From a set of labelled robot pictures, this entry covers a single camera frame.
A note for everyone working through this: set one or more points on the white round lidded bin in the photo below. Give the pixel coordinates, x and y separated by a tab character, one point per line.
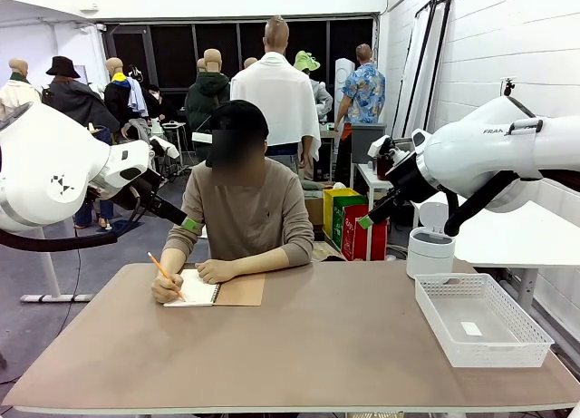
428	255

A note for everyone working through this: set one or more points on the green shopping bag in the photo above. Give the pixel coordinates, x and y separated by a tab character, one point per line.
337	227

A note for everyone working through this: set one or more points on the black framed window wall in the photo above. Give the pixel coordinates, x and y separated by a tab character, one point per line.
172	46

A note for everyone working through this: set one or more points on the tall white standing appliance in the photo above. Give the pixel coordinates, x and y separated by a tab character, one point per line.
344	80

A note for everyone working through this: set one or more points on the white flat rectangular card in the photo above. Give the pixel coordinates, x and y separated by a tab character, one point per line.
202	137

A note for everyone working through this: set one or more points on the mannequin with yellow scarf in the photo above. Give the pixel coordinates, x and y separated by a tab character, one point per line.
118	96

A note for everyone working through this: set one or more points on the yellow shopping bag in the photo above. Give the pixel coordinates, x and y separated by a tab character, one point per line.
337	194

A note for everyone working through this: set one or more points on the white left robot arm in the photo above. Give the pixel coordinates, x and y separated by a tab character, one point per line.
45	164

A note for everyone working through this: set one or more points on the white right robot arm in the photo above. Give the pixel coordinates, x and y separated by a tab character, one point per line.
480	150

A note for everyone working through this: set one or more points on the white desk leg with foot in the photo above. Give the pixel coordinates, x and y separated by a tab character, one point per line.
52	264

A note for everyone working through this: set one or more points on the large white side table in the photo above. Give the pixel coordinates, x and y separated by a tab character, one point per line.
521	241

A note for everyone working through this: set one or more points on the glass jar with brown liquid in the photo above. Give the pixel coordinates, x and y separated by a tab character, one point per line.
381	169

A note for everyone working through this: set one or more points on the yellow pencil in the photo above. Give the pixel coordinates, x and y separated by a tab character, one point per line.
156	263

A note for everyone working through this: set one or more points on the black baseball cap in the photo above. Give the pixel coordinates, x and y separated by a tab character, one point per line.
238	114

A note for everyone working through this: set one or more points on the person's left forearm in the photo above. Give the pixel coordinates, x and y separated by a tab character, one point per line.
263	261

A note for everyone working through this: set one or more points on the mannequin with green hat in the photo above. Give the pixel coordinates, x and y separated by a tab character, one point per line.
306	61

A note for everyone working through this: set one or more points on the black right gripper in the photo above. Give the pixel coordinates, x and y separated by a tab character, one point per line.
412	177

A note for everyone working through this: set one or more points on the spiral notebook with brown cover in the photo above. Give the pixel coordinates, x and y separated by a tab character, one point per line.
240	291

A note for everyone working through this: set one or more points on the grey green folded cloth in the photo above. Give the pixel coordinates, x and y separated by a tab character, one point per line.
317	191

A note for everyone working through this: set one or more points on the person's left hand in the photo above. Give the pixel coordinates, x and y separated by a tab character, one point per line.
217	271

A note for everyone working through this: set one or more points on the mannequin with black hat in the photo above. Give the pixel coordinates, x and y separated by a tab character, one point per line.
77	100

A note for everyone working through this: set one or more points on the person's right forearm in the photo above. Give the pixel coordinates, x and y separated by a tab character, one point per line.
171	261

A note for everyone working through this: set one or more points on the brown cardboard box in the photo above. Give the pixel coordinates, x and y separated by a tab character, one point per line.
313	214

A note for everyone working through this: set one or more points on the background person with face mask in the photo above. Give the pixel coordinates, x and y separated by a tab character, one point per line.
156	98

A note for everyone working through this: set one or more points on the white perforated plastic basket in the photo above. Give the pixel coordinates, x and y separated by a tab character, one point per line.
521	327

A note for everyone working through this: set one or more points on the mannequin in cream coat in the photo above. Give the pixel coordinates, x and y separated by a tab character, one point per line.
16	96

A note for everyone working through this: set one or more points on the person in beige sweater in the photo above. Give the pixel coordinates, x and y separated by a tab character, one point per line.
244	209

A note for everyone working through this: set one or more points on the red shopping bag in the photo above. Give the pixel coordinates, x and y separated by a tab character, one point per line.
351	236

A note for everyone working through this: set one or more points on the bare mannequin head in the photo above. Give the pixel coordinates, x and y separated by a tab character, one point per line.
250	63
201	65

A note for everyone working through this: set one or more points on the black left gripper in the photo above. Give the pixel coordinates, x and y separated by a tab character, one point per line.
140	189

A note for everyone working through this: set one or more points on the mannequin with white cape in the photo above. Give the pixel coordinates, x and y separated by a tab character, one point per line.
272	100

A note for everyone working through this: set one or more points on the grey box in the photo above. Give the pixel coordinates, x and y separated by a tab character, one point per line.
367	141

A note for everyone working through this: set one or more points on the person's right hand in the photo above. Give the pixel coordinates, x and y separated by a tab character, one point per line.
165	291

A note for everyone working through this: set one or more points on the mannequin in dark green jacket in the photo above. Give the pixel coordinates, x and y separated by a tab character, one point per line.
206	100

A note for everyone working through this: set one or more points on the black framed white panel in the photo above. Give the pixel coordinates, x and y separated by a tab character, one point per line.
437	73
414	73

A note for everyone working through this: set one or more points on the small camera on tripod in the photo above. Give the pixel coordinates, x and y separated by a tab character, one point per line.
509	87

